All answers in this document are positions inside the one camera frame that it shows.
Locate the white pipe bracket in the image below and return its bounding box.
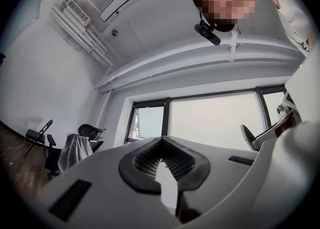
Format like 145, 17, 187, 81
226, 26, 243, 63

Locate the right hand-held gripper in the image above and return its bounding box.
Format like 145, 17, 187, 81
240, 92, 303, 152

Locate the white printed shirt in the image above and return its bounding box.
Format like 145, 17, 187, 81
259, 0, 315, 55

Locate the large fixed window pane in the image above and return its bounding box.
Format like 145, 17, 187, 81
169, 90, 270, 151

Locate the white air conditioner unit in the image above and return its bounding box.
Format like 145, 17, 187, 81
65, 0, 91, 26

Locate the black framed tilting window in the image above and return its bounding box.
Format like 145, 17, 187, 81
131, 100, 167, 141

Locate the black office chair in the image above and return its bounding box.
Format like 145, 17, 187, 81
44, 123, 108, 177

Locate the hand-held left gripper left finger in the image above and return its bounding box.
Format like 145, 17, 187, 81
37, 136, 176, 229

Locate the black framed window with handle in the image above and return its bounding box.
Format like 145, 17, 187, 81
261, 89, 287, 126

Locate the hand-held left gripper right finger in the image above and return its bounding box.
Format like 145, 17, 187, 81
162, 136, 260, 225

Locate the black folding chair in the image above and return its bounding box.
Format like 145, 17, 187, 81
24, 119, 54, 159

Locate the black head-worn camera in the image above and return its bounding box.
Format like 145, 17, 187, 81
194, 19, 222, 47

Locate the bundle of white ceiling pipes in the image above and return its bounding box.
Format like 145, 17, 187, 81
49, 4, 125, 70

